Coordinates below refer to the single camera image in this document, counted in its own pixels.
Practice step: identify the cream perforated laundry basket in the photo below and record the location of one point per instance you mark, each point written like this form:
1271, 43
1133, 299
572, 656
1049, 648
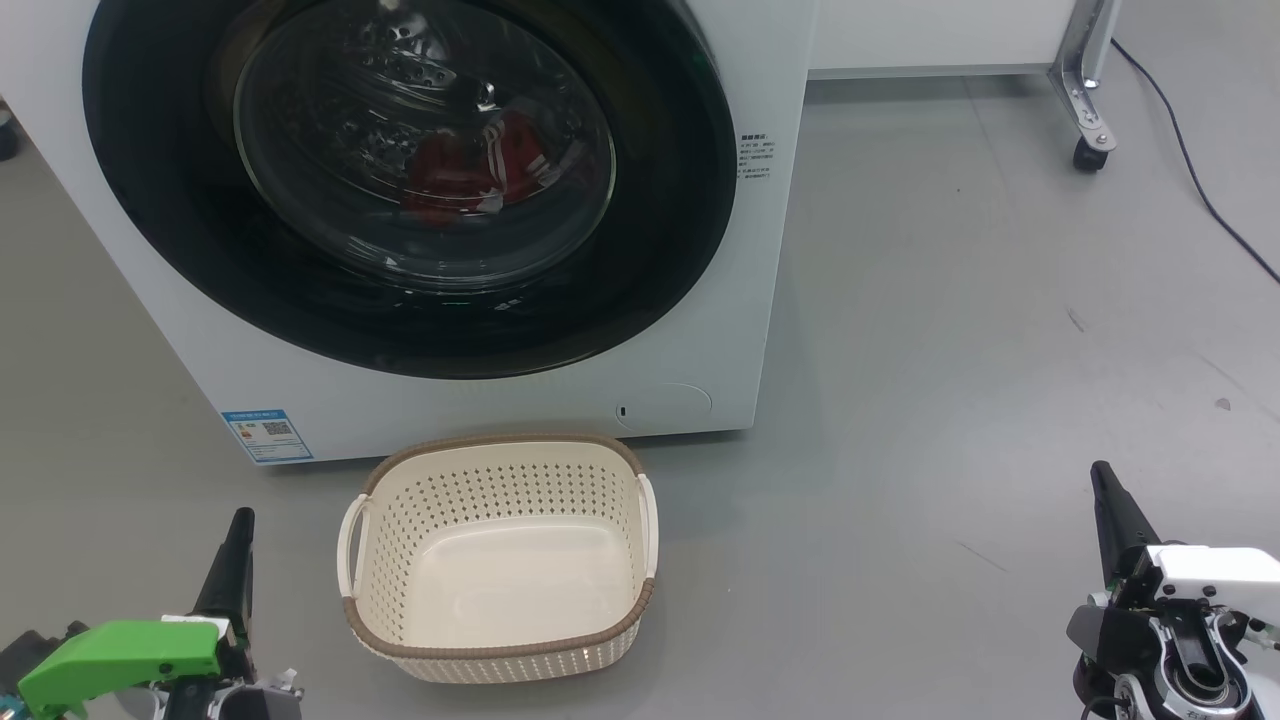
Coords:
500, 590

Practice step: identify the black caster wheel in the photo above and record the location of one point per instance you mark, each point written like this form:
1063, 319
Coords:
6, 135

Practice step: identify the white cabinet panel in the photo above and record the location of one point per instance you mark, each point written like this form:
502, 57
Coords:
930, 35

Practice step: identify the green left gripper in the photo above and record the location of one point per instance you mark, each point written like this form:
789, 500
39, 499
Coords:
120, 655

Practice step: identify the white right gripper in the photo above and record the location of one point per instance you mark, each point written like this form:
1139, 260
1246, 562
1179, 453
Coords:
1215, 580

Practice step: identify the metal frame leg with caster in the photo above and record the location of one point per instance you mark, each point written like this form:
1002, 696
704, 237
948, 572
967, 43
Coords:
1085, 80

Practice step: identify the red garment with white trim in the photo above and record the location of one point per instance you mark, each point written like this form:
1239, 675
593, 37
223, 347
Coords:
450, 175

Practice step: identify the white front-load washing machine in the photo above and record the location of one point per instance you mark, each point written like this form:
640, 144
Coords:
480, 410

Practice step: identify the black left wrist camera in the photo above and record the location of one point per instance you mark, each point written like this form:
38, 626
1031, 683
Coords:
35, 652

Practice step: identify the stainless steel washing machine drum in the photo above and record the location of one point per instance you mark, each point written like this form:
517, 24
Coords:
380, 90

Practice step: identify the blue energy label sticker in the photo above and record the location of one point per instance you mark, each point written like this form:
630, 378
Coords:
267, 437

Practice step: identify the round black glass washer door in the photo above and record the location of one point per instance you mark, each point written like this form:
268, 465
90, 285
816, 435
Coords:
200, 230

